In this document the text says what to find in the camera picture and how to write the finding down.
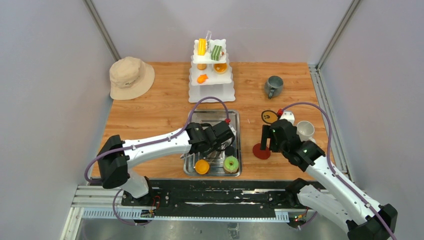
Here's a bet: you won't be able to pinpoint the green glazed donut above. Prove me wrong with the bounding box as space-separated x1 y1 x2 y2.
223 156 240 173

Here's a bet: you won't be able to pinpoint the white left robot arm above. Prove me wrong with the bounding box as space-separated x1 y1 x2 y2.
95 119 237 207

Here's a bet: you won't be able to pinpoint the orange fish cookie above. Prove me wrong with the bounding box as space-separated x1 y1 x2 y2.
196 74 209 84

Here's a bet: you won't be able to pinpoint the white three-tier dessert stand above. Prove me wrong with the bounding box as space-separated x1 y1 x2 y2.
188 31 236 103

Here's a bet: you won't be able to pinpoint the green striped cake slice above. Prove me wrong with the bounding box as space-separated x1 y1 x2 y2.
210 45 222 61

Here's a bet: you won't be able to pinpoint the yellow black round coaster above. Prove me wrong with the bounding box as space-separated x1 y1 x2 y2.
261 110 279 125

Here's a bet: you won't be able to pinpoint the metal tray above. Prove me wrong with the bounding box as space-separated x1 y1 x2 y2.
181 109 242 178

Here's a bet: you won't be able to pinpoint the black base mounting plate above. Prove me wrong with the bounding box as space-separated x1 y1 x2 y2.
121 179 306 218

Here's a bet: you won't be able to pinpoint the white cup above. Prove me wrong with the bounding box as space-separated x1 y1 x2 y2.
296 120 316 143

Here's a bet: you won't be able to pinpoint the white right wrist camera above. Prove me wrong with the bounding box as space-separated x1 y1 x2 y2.
277 110 295 125

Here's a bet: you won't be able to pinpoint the yellow cake slice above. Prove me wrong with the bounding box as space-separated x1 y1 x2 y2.
197 38 208 56

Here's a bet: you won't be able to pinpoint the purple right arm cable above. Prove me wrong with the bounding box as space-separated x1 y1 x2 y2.
277 101 398 240

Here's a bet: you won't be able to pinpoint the metal tongs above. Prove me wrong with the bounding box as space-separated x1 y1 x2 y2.
180 137 235 160

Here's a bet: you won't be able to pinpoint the beige bucket hat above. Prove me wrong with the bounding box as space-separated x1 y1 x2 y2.
109 56 155 101

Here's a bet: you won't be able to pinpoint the red round coaster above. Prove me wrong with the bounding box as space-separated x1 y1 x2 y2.
252 143 271 160

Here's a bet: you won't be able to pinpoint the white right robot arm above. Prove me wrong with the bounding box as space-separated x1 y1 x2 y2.
260 119 398 240

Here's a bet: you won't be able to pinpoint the tan round biscuit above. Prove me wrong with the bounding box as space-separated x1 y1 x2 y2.
196 63 207 71

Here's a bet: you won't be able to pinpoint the black round cookie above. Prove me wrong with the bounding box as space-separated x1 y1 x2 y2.
224 146 237 157

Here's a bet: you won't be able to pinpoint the grey metal mug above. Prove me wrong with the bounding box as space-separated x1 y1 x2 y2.
264 75 284 99

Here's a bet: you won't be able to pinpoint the orange glazed donut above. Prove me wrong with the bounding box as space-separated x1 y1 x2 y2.
213 63 229 74

